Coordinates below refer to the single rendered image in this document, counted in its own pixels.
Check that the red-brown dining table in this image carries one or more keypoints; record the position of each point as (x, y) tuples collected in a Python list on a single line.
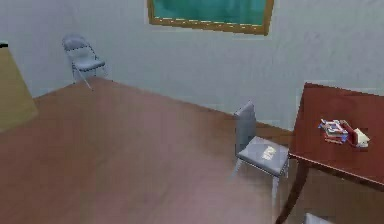
[(336, 110)]

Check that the red and cream book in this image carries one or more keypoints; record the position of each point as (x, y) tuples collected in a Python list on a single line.
[(358, 137)]

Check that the grey folding chair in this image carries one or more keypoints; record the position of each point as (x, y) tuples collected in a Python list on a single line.
[(258, 151), (84, 63)]

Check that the colourful stack of books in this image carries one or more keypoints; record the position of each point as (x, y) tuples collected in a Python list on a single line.
[(333, 130)]

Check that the green picture with gold frame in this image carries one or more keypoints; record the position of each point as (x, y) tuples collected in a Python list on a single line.
[(210, 10)]

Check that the small pale paper item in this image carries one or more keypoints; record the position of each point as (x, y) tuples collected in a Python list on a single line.
[(268, 153)]

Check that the tan wooden cabinet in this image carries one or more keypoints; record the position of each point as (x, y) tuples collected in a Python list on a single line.
[(13, 93)]

